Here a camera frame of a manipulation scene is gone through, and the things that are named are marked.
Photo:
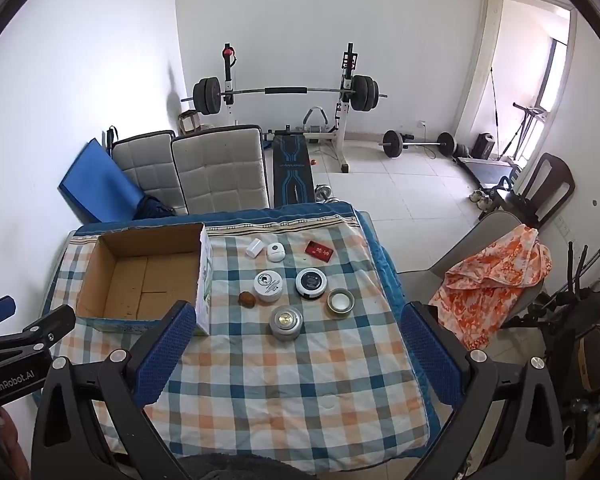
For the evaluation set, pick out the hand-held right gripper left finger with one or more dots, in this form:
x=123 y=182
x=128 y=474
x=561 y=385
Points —
x=165 y=355

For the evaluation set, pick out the black and blue weight bench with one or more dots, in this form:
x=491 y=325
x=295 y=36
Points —
x=292 y=170

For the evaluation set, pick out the black stand clutter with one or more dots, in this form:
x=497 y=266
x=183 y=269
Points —
x=575 y=320

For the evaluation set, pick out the dark blue cloth bundle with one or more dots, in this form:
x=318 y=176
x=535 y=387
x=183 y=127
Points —
x=152 y=207

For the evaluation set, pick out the door frame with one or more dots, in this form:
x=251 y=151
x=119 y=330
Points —
x=485 y=60

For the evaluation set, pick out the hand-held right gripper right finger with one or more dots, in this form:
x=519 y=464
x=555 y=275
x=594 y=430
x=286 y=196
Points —
x=432 y=355

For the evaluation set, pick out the plaid blanket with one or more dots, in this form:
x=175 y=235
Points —
x=305 y=385

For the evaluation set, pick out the silver tin with gold lid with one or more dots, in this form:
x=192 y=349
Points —
x=285 y=322

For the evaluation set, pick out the treadmill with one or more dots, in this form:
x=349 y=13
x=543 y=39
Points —
x=485 y=170

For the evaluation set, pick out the black speaker box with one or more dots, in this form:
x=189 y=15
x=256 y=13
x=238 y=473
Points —
x=483 y=145

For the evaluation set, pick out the blue exercise mat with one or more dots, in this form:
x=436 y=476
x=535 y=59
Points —
x=95 y=185

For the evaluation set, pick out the orange patterned cloth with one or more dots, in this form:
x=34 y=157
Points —
x=490 y=280

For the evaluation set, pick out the brown walnut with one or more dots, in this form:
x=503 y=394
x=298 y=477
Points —
x=247 y=300

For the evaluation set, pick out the white round device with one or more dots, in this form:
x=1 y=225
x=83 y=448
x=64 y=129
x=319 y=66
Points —
x=276 y=252

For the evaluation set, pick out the person's left forearm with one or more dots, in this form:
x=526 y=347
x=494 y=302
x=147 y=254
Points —
x=0 y=440

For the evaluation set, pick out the small white cap container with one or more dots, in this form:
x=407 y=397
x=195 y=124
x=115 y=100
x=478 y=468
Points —
x=255 y=248

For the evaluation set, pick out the barbell on rack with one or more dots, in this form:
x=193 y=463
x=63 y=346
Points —
x=348 y=110

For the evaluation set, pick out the grey chair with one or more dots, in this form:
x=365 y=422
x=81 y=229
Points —
x=480 y=240

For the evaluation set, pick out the glass candle jar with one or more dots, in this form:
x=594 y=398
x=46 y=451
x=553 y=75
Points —
x=340 y=302

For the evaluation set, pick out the cardboard box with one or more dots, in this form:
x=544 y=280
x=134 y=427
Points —
x=145 y=280

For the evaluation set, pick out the white jar with labelled lid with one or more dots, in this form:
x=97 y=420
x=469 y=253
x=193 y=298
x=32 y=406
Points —
x=268 y=284

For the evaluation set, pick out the small black barbell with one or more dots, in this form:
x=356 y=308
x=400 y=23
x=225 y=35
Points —
x=392 y=144

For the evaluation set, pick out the white jar with black lid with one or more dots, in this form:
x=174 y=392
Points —
x=310 y=282

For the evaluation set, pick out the dark wooden chair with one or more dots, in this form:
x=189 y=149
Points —
x=550 y=180

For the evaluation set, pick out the large black barbell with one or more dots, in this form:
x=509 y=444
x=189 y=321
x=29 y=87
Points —
x=285 y=91

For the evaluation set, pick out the red card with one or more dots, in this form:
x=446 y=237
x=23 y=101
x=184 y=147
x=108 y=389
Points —
x=319 y=251

